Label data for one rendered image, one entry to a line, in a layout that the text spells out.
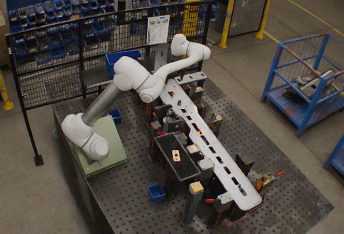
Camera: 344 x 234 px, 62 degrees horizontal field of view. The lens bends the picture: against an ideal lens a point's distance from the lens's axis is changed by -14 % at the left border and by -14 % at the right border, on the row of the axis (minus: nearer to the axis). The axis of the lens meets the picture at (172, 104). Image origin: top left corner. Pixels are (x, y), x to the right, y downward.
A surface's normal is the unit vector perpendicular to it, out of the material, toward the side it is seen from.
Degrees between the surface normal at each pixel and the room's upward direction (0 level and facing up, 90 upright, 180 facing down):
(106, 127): 42
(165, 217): 0
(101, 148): 47
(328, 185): 0
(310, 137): 0
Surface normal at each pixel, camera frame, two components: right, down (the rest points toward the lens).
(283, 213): 0.10, -0.74
